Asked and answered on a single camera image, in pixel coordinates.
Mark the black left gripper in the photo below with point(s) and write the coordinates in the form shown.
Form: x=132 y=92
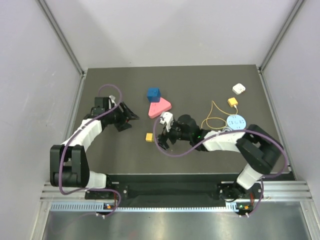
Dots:
x=128 y=115

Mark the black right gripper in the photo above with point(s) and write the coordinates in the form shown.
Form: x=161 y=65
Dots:
x=163 y=138

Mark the yellow plug adapter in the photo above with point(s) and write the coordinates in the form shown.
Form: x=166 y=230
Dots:
x=149 y=137

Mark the pink triangular power strip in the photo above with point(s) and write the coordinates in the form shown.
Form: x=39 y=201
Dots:
x=157 y=108

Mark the blue cube socket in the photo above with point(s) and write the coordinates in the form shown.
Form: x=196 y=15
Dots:
x=153 y=95

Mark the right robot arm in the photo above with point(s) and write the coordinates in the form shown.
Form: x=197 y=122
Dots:
x=260 y=150

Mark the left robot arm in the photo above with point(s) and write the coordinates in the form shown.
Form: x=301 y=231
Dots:
x=68 y=161

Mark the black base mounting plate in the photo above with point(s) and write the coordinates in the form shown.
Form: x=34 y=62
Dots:
x=216 y=186

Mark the round light blue power strip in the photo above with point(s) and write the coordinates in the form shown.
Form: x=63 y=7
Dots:
x=235 y=122

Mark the orange charger block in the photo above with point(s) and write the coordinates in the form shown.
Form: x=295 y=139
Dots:
x=232 y=102

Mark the white square charger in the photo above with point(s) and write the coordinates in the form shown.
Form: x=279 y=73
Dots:
x=238 y=88

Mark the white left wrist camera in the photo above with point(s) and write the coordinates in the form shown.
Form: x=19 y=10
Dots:
x=112 y=99

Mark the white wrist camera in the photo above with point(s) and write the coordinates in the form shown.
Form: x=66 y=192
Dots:
x=112 y=99
x=166 y=119

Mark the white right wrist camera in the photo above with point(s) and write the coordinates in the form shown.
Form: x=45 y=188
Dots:
x=166 y=119

